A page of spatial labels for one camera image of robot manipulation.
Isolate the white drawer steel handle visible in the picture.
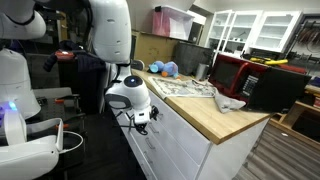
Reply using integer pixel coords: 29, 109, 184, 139
129, 143, 171, 180
148, 89, 213, 172
131, 131, 188, 180
134, 114, 208, 180
128, 151, 158, 180

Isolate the wide white drawer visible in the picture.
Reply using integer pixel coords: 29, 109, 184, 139
113, 111, 134, 144

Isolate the patterned white cloth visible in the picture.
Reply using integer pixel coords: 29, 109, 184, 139
147, 76, 219, 100

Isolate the blue plush toy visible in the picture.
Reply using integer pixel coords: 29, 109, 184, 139
148, 60, 181, 80

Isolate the gray sneaker white sole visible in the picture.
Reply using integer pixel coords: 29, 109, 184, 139
130, 59, 146, 72

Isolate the white cabinet wooden countertop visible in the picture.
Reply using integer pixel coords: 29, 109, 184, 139
111, 68, 273, 180

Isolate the metal cup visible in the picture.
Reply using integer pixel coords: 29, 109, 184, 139
195, 63, 210, 82

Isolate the gray rag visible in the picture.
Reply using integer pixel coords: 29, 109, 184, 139
213, 91, 247, 114

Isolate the black clamp orange tip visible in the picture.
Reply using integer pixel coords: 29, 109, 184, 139
54, 113, 87, 130
53, 94, 81, 104

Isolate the red microwave oven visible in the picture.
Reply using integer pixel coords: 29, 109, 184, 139
208, 54, 313, 114

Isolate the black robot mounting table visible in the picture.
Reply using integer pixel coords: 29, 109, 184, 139
26, 87, 88, 168

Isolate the pink plastic storage bin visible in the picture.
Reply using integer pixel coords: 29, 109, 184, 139
152, 5, 195, 42

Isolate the light wooden shelf bench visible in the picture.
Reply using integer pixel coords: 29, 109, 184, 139
268, 84, 320, 151

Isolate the white glass door cabinet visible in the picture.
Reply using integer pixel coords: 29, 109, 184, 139
204, 9, 303, 58

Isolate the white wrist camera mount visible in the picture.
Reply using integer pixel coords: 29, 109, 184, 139
134, 107, 152, 126

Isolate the white cable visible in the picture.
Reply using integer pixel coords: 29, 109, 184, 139
59, 130, 85, 155

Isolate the yellow handled tool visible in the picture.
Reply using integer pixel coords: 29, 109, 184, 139
249, 57, 289, 67

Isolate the hanging tools wall rack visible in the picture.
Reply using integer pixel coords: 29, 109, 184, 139
286, 18, 320, 58

